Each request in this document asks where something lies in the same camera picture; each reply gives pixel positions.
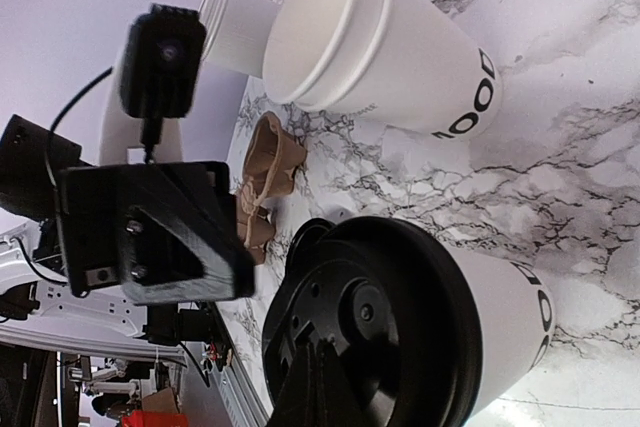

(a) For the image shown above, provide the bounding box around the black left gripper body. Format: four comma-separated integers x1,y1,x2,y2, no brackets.
0,114,231,298

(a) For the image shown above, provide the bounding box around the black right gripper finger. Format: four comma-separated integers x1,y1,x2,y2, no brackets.
267,340,360,427

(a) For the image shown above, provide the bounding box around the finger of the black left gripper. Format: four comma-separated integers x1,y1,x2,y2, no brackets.
117,161,255,305

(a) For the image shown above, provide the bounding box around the black plastic cup lid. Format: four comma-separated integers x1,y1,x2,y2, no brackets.
262,217,482,426

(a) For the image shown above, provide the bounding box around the white paper cup with print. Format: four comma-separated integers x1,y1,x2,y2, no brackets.
447,247,556,415

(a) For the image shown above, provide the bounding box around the stack of white paper cups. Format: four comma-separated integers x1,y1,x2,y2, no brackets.
262,0,503,140

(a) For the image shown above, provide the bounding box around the brown cardboard cup carrier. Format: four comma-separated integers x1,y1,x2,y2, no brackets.
235,112,307,265

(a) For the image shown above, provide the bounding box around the white container with sachets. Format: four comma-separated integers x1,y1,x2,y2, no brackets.
199,0,280,78

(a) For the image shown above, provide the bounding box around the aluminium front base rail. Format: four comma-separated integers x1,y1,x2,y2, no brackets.
179,342,269,426

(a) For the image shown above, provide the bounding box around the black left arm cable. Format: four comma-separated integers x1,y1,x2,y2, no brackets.
42,65,114,188

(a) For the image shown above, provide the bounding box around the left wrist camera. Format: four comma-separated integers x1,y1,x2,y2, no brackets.
119,4,207,151

